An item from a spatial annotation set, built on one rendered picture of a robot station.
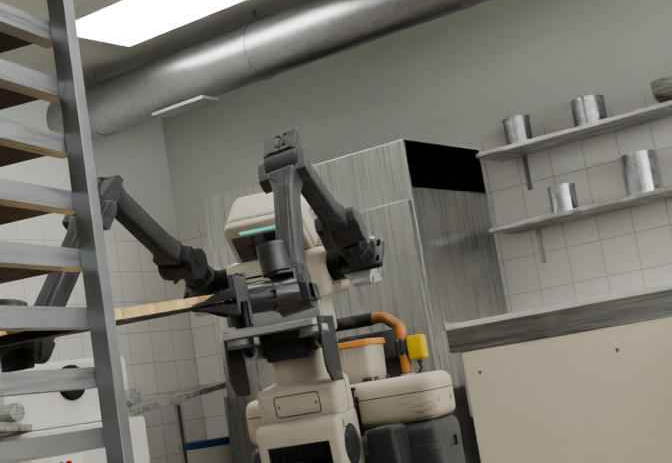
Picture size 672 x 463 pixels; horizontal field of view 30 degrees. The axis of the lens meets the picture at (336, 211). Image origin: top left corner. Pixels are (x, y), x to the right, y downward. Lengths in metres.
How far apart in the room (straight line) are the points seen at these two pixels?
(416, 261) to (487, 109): 1.27
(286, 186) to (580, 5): 4.66
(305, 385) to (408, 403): 0.32
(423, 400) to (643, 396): 0.93
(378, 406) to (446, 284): 3.28
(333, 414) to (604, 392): 0.83
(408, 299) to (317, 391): 3.34
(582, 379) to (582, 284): 4.43
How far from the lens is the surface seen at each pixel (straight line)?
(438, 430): 3.33
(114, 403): 1.91
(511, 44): 7.27
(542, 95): 7.14
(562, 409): 2.59
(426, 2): 6.38
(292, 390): 3.16
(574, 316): 2.58
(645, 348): 2.51
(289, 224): 2.53
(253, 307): 2.32
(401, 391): 3.33
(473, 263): 6.89
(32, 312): 1.81
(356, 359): 3.42
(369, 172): 6.63
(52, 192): 1.91
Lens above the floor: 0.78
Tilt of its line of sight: 8 degrees up
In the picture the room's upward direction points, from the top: 9 degrees counter-clockwise
